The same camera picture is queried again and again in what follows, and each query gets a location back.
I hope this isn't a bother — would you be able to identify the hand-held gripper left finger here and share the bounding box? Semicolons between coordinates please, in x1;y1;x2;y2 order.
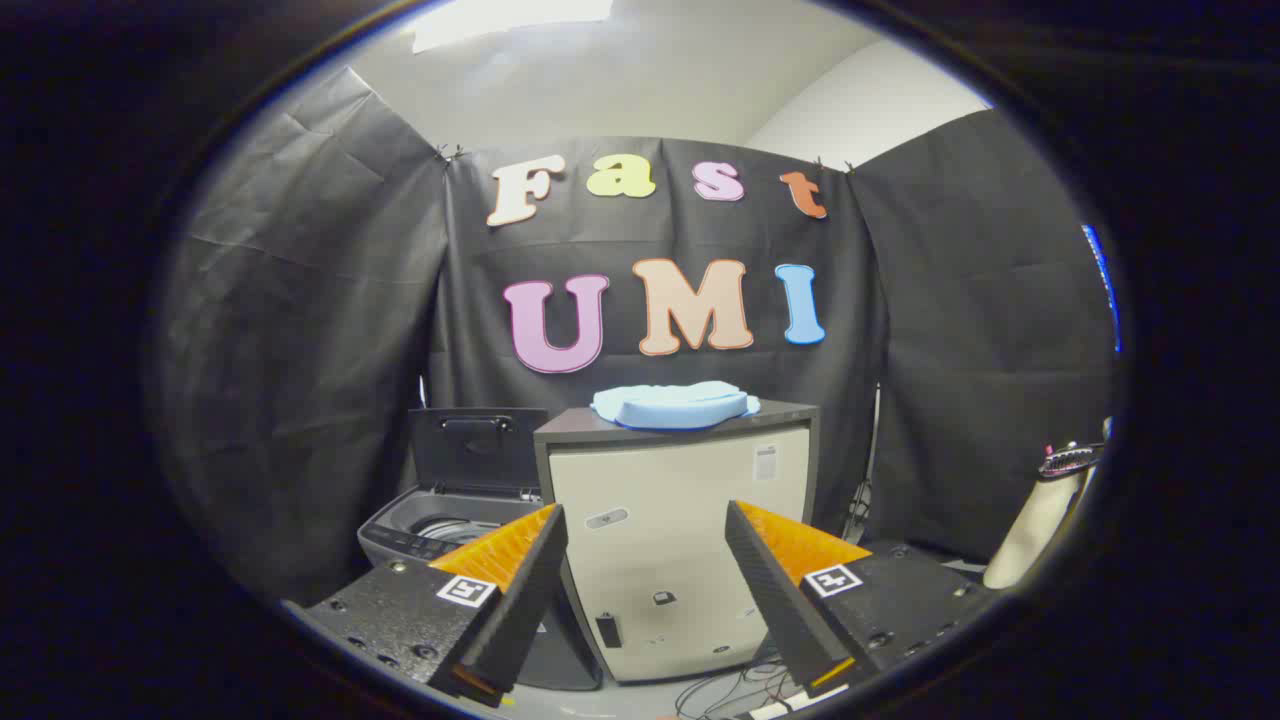
285;503;569;709

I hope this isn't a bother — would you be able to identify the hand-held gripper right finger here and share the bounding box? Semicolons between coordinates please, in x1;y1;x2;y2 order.
725;500;1001;699

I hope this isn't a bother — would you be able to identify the grey washing machine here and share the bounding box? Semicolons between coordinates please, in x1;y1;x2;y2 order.
358;487;601;691

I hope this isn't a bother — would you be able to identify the light blue shirt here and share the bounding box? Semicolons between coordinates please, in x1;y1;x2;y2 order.
590;380;761;432

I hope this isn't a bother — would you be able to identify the white power strip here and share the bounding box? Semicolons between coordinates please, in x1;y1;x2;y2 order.
748;685;851;720

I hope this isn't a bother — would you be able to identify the beige cabinet with dark top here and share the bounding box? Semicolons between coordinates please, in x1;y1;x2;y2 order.
533;400;821;686

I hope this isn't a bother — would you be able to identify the beige curved stand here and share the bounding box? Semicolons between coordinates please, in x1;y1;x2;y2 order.
983;468;1089;591

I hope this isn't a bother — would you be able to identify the dark ribbed tool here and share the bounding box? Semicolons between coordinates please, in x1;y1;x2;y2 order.
1038;442;1106;479

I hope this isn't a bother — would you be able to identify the black backdrop cloth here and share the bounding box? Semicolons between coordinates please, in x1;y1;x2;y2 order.
160;65;1121;606

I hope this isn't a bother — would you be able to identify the blue lit screen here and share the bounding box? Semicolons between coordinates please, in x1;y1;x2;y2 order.
1082;225;1123;353

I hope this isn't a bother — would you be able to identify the tangle of dark cables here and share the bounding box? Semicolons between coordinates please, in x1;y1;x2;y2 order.
675;655;801;720

